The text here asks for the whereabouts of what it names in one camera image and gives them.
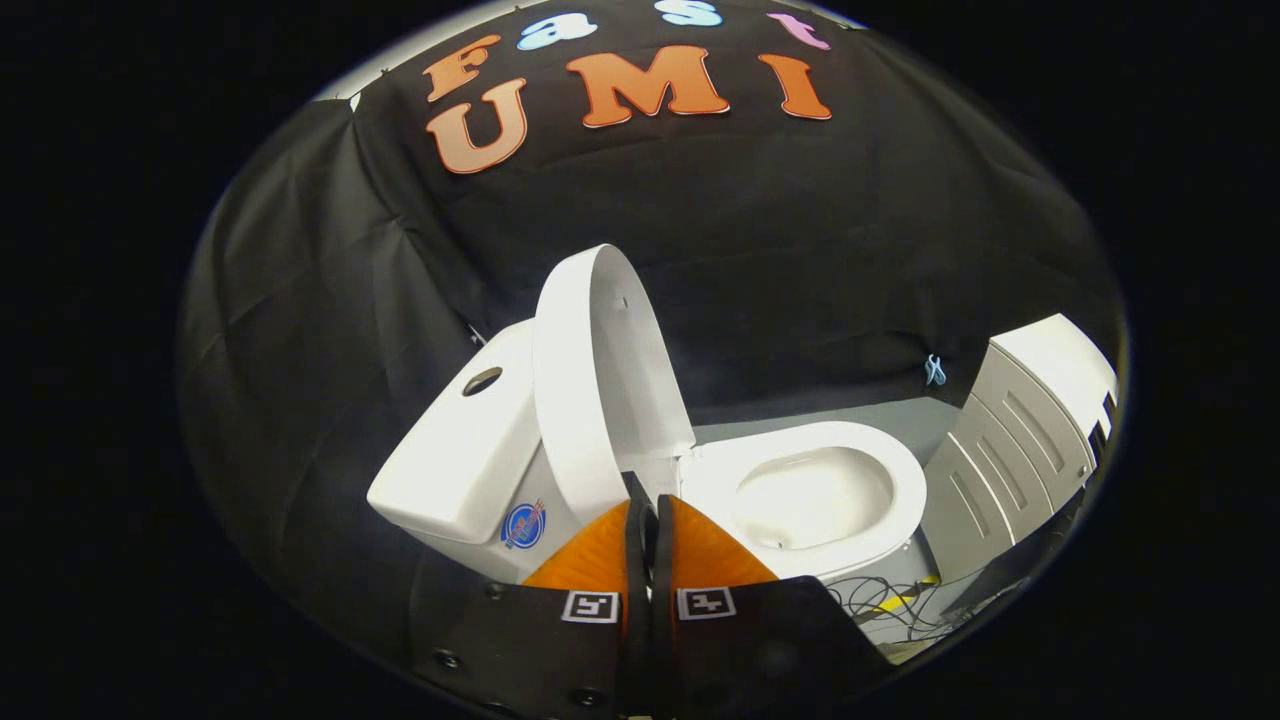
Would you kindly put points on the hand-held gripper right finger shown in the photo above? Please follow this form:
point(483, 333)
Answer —
point(770, 650)

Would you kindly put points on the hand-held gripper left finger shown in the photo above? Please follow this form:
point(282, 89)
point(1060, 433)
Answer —
point(540, 650)

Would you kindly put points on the white toilet lid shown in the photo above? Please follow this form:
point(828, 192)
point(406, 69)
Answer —
point(570, 400)

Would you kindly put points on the white ceramic toilet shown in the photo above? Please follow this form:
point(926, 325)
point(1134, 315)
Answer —
point(460, 450)

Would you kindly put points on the yellow black striped floor tape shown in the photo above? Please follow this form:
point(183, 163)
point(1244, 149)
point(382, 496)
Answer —
point(905, 602)

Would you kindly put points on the white drawer cabinet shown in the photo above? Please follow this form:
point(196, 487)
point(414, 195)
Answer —
point(1000, 450)

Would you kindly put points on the small blue clip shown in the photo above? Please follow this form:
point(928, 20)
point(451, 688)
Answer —
point(935, 370)

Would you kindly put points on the black backdrop cloth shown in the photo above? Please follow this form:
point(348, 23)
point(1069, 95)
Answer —
point(800, 250)

